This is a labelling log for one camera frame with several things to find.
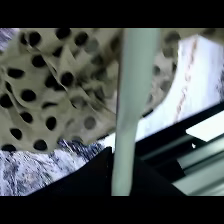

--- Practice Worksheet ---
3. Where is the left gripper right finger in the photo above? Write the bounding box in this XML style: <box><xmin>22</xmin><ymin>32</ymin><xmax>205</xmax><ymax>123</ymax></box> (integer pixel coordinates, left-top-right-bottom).
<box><xmin>129</xmin><ymin>159</ymin><xmax>186</xmax><ymax>197</ymax></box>

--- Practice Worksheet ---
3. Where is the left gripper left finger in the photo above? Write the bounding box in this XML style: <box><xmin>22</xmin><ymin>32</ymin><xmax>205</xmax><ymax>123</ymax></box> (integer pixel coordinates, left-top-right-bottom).
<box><xmin>30</xmin><ymin>146</ymin><xmax>115</xmax><ymax>197</ymax></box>

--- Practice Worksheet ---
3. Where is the beige black-dotted shirt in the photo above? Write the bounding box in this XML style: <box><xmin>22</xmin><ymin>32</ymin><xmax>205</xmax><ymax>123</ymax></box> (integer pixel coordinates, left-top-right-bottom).
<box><xmin>0</xmin><ymin>27</ymin><xmax>224</xmax><ymax>197</ymax></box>

